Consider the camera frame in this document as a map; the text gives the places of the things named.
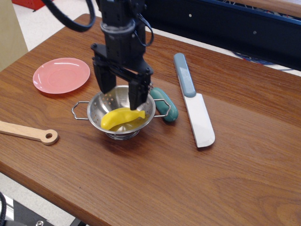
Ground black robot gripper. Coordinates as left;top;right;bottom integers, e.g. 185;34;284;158
91;22;154;110

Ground yellow toy banana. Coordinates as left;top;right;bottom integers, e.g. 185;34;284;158
100;107;146;130

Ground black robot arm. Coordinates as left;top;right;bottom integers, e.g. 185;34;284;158
91;0;154;110

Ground small steel colander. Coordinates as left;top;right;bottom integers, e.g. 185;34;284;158
71;85;172;140

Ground green toy pickle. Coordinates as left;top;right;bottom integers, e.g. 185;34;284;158
150;87;179;122

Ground pink plastic plate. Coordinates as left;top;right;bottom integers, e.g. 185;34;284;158
32;57;90;94

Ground beige cabinet side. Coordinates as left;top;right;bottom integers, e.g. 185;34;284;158
0;0;28;70

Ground red crate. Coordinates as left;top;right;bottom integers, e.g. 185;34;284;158
12;0;45;10

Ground black metal base with screw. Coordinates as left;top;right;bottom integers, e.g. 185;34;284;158
0;199;83;226

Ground blue handled white spatula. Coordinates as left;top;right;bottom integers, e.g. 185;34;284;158
174;53;215;148

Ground wooden spoon handle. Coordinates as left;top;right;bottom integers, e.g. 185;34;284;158
0;121;59;145

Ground black braided cable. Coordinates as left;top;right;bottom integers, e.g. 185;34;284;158
41;0;96;32

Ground blue cables behind frame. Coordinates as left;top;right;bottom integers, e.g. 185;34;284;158
232;51;301;73

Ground dark blue metal frame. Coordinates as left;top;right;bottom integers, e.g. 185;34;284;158
143;0;301;70

